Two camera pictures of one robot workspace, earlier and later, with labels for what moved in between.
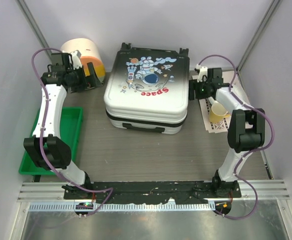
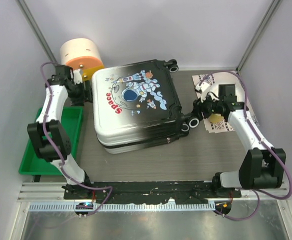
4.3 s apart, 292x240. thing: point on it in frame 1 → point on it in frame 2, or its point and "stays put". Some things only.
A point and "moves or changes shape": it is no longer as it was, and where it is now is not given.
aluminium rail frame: (262, 190) stays put
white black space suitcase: (147, 90) moves or changes shape
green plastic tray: (71, 123) stays put
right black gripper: (192, 85) → (198, 106)
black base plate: (153, 192) stays put
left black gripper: (88, 82) → (87, 96)
